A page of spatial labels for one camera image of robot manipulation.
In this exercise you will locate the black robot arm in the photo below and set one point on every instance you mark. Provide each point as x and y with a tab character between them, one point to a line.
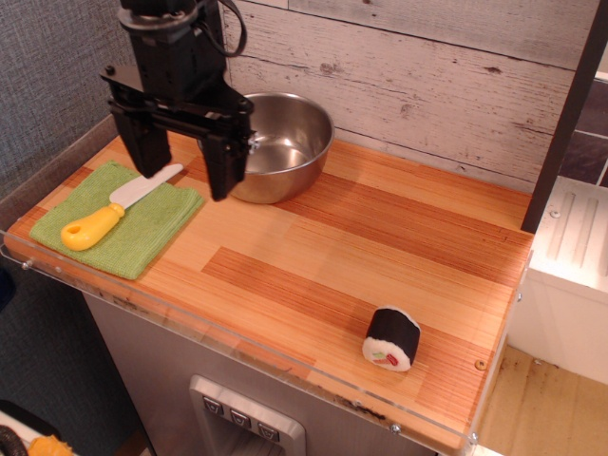
174	14

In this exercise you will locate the yellow handled toy knife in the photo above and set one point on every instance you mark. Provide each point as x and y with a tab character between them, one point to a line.
84	233

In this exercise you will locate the stainless steel bowl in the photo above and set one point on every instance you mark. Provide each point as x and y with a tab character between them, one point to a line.
293	138

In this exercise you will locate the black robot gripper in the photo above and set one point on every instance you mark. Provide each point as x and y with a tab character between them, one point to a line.
177	84

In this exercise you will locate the clear acrylic edge guard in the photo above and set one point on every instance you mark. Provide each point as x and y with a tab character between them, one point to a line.
297	306

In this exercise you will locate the silver dispenser panel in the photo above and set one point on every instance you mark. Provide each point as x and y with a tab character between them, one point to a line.
233	424

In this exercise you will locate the dark right post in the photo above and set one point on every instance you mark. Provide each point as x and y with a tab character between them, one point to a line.
584	76

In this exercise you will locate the green cloth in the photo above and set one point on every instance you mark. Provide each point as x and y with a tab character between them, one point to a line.
141	234

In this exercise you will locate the yellow object bottom left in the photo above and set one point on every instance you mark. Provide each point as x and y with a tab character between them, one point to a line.
49	446

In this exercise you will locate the plush sushi roll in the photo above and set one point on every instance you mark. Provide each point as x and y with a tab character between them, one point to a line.
392	339

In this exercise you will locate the white toy sink unit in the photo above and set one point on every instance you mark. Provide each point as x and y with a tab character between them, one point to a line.
561	311

